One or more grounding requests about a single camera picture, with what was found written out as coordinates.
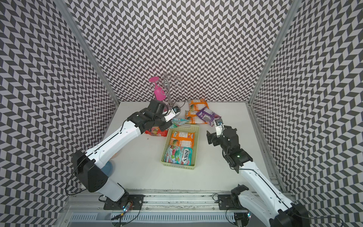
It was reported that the orange Fox's candy bag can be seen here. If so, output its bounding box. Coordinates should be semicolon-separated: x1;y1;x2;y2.
169;131;195;148

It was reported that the light green plastic basket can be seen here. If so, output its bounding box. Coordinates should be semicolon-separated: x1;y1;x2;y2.
161;124;199;170

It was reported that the teal Fox's candy bag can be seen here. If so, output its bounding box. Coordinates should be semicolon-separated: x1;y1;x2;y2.
164;145;192;166

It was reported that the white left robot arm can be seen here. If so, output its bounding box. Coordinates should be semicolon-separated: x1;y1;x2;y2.
71;99;181;202

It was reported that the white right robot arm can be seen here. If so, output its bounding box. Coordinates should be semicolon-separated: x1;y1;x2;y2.
207;126;310;227

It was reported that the red 100 candy bag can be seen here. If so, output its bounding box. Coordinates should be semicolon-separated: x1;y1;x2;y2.
145;127;169;137

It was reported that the pink plastic wine glass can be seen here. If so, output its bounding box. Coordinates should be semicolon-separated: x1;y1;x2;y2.
148;76;166;101

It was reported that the chrome glass holder stand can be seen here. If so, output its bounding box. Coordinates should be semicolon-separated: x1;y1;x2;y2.
161;73;182;111

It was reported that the blue plate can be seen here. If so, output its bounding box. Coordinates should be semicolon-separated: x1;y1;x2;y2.
101;161;113;177

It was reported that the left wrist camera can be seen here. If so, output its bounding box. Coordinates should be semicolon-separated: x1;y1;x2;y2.
164;106;181;122

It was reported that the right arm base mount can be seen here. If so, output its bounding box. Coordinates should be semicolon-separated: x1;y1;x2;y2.
217;185;249;211

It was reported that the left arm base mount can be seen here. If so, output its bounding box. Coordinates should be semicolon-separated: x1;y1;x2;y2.
104;194;145;211

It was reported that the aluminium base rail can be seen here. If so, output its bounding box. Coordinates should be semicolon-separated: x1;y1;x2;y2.
55;190;250;227

